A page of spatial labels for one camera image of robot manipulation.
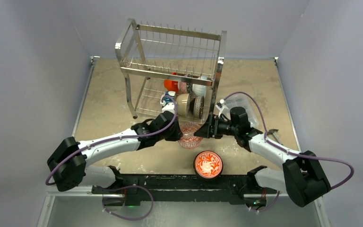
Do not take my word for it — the beige speckled bowl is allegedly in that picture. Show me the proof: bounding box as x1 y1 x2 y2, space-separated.
176 93 191 117

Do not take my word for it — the black hex key tool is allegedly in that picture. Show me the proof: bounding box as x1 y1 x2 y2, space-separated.
268 129 282 145

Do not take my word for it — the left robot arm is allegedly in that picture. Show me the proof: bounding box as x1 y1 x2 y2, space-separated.
45 111 182 193

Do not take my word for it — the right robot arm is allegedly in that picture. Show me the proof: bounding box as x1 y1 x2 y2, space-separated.
194 107 331 207

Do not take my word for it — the steel two-tier dish rack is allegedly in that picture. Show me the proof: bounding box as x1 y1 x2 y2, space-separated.
114 18 227 123

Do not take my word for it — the clear plastic screw box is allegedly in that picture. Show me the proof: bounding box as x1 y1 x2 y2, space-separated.
223 93 259 128

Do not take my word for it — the white red-rimmed bowl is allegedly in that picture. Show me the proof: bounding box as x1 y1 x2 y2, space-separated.
161 91 177 103

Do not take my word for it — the red geometric pattern bowl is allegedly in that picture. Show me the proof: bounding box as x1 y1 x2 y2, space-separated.
178 122 203 149

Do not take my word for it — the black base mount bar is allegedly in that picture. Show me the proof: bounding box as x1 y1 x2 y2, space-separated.
92 174 276 206

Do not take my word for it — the red floral pattern bowl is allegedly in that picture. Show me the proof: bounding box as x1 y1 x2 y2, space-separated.
193 150 224 180

